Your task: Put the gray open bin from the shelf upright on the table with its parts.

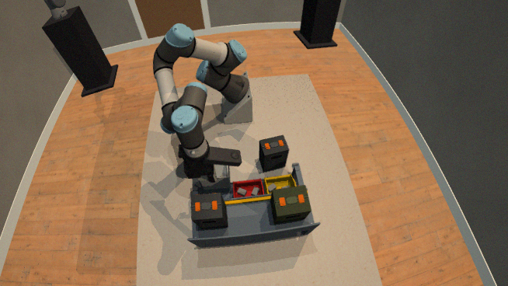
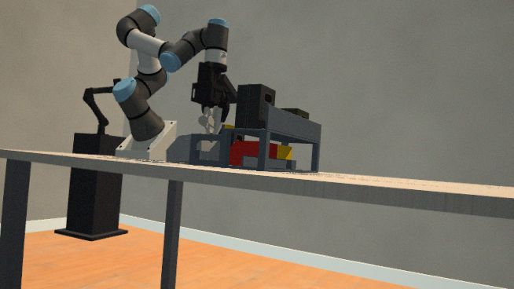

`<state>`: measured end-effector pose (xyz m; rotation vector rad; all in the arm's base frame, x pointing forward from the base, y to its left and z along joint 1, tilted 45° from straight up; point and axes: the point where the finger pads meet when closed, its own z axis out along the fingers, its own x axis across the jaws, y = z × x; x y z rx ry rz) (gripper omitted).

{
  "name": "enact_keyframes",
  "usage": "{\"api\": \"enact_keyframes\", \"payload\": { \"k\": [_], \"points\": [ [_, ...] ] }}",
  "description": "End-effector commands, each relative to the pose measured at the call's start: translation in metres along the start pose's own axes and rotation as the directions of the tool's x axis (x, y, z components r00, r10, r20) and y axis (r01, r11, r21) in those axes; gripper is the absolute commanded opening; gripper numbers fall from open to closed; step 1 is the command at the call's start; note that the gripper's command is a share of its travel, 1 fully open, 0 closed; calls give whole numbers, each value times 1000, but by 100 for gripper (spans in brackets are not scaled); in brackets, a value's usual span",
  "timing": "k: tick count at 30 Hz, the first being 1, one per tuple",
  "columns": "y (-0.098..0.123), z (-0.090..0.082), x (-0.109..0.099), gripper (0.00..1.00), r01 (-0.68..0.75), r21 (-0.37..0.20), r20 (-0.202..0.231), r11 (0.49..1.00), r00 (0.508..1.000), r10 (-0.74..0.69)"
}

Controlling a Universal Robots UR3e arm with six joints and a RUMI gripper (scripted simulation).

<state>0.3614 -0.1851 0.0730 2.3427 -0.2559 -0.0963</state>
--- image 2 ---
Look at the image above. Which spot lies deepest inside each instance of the red open bin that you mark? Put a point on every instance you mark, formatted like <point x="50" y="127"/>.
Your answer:
<point x="240" y="148"/>

